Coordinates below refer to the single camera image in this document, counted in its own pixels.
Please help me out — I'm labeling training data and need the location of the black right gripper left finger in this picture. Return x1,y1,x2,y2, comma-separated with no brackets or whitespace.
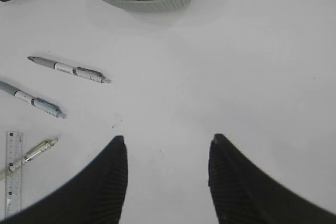
2,135,128,223

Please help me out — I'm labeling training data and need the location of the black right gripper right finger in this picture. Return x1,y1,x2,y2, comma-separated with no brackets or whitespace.
208,134,335,223

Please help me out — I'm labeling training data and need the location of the cream coloured pen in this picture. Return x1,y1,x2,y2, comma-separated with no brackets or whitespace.
1,138,59,180

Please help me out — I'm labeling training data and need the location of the transparent plastic ruler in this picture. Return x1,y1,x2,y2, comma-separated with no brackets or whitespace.
5,131,23,219

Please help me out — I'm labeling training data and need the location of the grey blue pen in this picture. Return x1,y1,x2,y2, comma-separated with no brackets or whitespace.
1,81,66,119

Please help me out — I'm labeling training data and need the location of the grey pen near basket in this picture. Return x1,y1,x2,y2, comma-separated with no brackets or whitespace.
27,56,111,83

